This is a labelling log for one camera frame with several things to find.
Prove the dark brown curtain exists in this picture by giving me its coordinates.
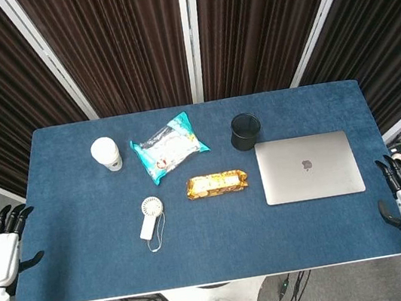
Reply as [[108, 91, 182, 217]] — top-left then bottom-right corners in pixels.
[[0, 0, 401, 202]]

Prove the white partition frame post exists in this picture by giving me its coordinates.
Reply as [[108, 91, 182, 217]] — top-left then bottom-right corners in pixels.
[[175, 0, 216, 104]]

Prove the blue table mat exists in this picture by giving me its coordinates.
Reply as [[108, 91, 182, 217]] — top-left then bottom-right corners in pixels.
[[0, 70, 401, 301]]

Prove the teal snack bag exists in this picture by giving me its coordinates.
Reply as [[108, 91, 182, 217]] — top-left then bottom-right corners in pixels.
[[126, 108, 216, 189]]

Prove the silver laptop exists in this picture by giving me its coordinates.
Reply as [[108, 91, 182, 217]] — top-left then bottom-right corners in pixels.
[[253, 127, 367, 208]]

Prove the gold wrapped biscuit pack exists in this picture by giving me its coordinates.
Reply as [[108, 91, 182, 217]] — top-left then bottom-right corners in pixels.
[[183, 167, 250, 201]]

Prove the black mesh pen holder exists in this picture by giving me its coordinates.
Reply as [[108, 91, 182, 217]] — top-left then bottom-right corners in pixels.
[[226, 110, 265, 153]]

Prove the white paper coffee cup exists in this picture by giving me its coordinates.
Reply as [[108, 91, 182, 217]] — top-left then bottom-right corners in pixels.
[[88, 134, 125, 174]]

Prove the white handheld fan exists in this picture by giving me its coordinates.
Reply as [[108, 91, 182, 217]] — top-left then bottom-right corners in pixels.
[[133, 195, 173, 255]]

